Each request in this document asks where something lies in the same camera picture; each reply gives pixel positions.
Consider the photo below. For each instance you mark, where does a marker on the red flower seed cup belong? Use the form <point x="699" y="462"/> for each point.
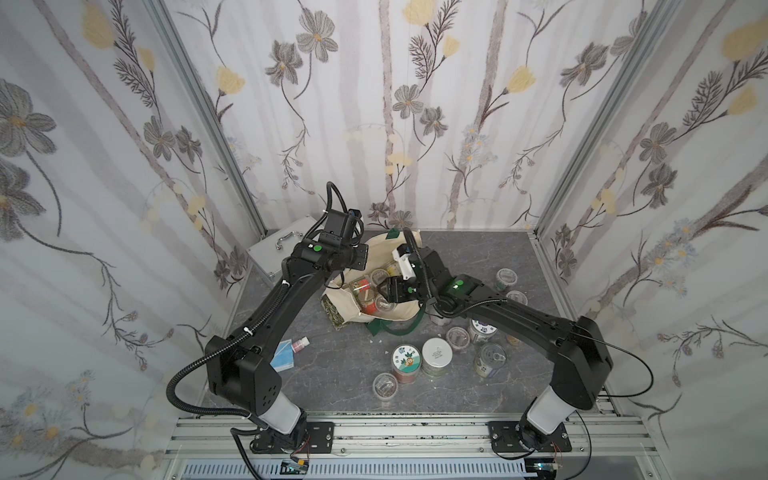
<point x="365" y="294"/>

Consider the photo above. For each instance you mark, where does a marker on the teal label seed cup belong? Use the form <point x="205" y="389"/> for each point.
<point x="458" y="339"/>

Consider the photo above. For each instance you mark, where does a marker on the red label seed jar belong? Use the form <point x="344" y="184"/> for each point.
<point x="406" y="363"/>

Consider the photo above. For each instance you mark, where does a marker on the silver first aid case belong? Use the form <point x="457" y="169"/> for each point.
<point x="267" y="255"/>

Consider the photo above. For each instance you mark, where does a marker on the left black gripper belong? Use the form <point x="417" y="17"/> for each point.
<point x="358" y="255"/>

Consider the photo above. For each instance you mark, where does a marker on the purple flower lid jar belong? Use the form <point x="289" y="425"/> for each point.
<point x="480" y="332"/>

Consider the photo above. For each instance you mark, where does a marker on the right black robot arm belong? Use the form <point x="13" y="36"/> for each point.
<point x="581" y="361"/>

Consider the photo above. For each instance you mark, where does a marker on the white lid seed jar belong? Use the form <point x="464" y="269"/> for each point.
<point x="437" y="355"/>

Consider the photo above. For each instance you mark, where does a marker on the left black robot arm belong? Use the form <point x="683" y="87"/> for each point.
<point x="243" y="375"/>

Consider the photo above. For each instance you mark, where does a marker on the purple label metal can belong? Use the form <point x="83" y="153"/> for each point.
<point x="490" y="358"/>

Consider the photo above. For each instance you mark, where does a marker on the clear lid green seed cup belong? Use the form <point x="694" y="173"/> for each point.
<point x="505" y="279"/>

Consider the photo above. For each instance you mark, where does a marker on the cream canvas tote bag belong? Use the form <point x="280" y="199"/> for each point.
<point x="354" y="297"/>

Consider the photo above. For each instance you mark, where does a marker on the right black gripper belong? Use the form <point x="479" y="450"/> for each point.
<point x="396" y="288"/>

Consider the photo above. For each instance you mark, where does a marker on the blue face mask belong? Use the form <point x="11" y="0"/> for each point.
<point x="283" y="358"/>

